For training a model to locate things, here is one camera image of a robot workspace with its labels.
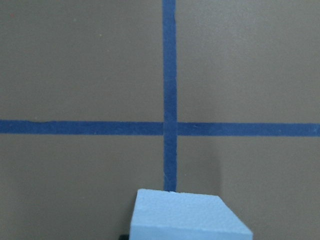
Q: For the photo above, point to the light blue foam block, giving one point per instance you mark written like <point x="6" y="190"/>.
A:
<point x="168" y="215"/>

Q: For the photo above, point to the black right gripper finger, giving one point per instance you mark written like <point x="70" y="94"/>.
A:
<point x="123" y="237"/>

